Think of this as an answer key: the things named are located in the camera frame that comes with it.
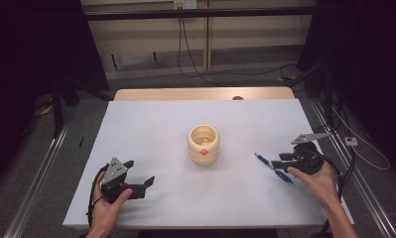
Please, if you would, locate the yellow tape strip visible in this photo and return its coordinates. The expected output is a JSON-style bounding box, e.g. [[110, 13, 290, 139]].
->
[[39, 104, 55, 117]]

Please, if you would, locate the black curtain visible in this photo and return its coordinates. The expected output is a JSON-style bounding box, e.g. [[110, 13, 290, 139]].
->
[[296, 0, 396, 181], [0, 0, 111, 190]]

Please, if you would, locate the light wooden table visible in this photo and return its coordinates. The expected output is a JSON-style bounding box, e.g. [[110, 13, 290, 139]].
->
[[113, 86, 296, 102]]

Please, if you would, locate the person's right hand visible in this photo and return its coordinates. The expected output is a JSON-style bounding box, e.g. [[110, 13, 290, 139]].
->
[[286, 161, 339, 208]]

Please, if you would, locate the left hand-held gripper cable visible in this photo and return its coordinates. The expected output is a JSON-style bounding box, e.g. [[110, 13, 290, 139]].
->
[[86, 163, 109, 227]]

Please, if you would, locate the black horizontal bar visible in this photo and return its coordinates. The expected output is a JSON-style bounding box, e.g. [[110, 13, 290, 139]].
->
[[83, 6, 317, 22]]

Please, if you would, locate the black tripod stand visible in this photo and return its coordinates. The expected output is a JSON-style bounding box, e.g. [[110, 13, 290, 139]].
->
[[49, 74, 114, 139]]

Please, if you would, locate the white cable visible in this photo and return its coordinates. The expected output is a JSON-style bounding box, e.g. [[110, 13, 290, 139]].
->
[[331, 104, 391, 172]]

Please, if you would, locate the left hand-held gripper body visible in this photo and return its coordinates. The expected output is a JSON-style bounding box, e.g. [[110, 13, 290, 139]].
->
[[100, 157, 147, 203]]

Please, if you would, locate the person's left hand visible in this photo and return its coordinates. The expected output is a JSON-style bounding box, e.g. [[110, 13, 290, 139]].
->
[[90, 172, 134, 232]]

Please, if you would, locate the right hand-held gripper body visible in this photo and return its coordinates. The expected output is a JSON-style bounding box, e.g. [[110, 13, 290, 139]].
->
[[288, 132, 331, 176]]

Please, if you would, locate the white wall outlet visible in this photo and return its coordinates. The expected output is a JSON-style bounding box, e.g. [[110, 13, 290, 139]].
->
[[173, 0, 198, 11]]

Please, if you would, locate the aluminium floor rail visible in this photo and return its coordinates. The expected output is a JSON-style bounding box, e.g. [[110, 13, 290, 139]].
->
[[308, 98, 396, 238], [2, 113, 74, 238]]

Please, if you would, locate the cream ceramic pen holder cup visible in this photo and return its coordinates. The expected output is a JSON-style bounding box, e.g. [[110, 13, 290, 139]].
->
[[187, 124, 221, 167]]

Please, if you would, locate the right hand-held gripper cable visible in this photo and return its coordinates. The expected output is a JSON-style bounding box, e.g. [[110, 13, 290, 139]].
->
[[318, 153, 348, 200]]

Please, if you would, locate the black floor cable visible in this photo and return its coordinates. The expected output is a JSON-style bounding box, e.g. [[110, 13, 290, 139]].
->
[[338, 146, 357, 190]]

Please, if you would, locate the black hanging cable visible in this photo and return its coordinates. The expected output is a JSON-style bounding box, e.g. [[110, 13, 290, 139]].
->
[[177, 8, 298, 87]]

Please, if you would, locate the light wooden post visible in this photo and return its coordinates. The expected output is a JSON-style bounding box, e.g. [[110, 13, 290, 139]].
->
[[202, 0, 213, 72]]

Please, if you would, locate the blue pen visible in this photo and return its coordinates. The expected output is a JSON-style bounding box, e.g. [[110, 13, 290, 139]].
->
[[254, 152, 295, 184]]

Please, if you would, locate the hand-held gripper cable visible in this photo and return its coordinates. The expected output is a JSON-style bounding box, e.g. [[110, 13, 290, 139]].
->
[[318, 153, 348, 200], [86, 163, 109, 227]]

